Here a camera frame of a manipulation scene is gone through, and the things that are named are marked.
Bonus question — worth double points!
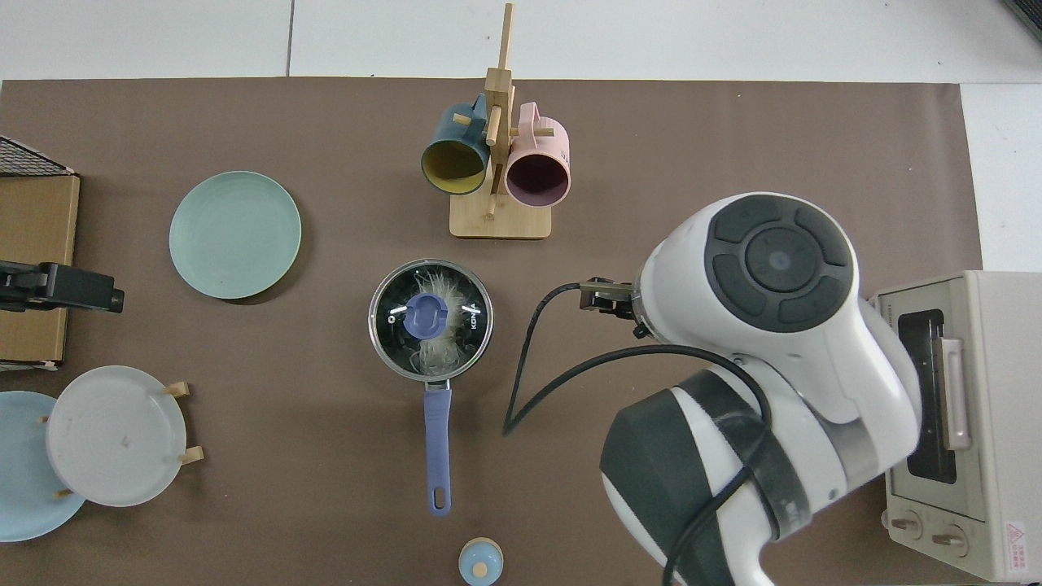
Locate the white vermicelli bundle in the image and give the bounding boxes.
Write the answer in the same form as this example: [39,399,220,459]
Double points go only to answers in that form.
[405,267,483,377]

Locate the glass lid with blue knob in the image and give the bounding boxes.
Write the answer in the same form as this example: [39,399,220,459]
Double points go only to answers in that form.
[368,259,496,383]

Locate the wooden plate rack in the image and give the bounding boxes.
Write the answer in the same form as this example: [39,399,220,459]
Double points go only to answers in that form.
[39,381,205,500]

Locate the grey plate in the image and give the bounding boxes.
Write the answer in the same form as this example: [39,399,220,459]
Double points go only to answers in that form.
[46,365,188,508]

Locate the green plate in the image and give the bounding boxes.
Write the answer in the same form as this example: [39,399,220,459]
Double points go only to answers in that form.
[169,170,302,300]

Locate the light blue plate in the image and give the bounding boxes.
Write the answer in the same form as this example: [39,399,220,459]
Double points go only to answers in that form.
[0,391,87,543]

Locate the wooden cup stand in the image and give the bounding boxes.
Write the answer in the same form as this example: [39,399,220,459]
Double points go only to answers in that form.
[449,2,556,240]

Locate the pink cup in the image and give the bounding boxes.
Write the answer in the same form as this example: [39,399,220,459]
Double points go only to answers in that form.
[504,102,571,208]

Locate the dark teal cup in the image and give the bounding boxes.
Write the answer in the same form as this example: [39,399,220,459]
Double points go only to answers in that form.
[420,92,492,196]

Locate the brown table cloth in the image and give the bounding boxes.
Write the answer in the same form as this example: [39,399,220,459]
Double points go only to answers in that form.
[0,77,983,586]

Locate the small blue round thing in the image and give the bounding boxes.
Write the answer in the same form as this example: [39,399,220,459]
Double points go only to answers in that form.
[458,538,505,586]

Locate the pale toaster oven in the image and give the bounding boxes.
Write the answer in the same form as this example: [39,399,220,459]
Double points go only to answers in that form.
[867,270,1042,584]

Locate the black ribbed object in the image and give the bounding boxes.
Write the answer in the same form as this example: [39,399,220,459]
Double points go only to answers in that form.
[1000,0,1042,43]

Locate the wire basket with wooden floor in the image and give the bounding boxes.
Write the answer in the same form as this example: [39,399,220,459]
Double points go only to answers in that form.
[0,135,82,373]

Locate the black pot with blue handle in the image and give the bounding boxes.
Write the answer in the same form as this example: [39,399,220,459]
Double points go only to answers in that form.
[368,259,496,518]

